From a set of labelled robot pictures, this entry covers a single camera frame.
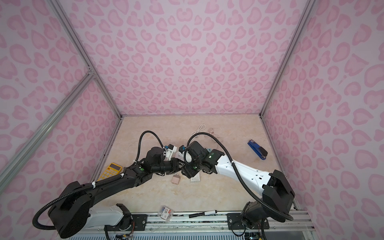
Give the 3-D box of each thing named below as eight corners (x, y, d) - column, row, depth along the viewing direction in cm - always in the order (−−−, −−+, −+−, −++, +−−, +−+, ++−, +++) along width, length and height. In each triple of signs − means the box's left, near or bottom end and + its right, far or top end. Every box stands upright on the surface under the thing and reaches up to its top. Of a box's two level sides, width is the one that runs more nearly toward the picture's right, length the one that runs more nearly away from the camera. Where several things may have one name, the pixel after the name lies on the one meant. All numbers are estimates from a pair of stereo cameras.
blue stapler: (263, 160, 97) (265, 156, 93) (247, 144, 105) (249, 140, 102) (267, 158, 98) (269, 154, 95) (251, 142, 106) (253, 138, 103)
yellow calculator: (100, 180, 91) (98, 178, 88) (101, 168, 95) (98, 166, 93) (122, 173, 93) (120, 170, 91) (121, 162, 98) (119, 160, 96)
